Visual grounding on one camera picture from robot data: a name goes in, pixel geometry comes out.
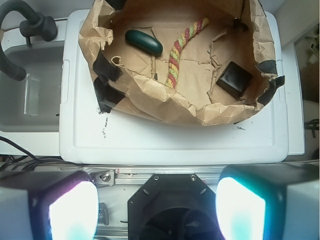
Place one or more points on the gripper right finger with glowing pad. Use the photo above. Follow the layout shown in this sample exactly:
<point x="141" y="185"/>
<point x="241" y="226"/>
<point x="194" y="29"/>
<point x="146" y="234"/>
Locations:
<point x="274" y="201"/>

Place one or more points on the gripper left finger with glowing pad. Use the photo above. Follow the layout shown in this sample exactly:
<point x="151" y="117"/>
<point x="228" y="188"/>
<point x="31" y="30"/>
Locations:
<point x="48" y="205"/>

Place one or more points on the dark green plastic pickle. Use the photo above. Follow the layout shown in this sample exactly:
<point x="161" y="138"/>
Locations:
<point x="144" y="41"/>

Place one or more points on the white plastic lid tray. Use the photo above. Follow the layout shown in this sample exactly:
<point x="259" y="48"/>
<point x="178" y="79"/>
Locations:
<point x="89" y="136"/>

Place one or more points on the grey toy sink basin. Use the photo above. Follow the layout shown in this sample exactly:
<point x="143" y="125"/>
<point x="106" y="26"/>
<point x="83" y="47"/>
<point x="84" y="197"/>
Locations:
<point x="33" y="104"/>

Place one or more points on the black cube block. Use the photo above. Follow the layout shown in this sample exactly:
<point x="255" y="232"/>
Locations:
<point x="234" y="80"/>

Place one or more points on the crumpled brown paper bag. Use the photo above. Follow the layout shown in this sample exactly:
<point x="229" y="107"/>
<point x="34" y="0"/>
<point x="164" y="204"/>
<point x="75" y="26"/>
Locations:
<point x="129" y="79"/>

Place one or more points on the aluminium extrusion rail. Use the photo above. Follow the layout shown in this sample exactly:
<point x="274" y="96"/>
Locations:
<point x="130" y="175"/>

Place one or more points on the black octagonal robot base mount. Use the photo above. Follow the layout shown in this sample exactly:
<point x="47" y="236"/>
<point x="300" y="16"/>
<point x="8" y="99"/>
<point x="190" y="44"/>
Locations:
<point x="173" y="207"/>

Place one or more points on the multicolour braided rope toy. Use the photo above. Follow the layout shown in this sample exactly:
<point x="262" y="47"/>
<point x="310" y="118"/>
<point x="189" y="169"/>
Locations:
<point x="177" y="48"/>

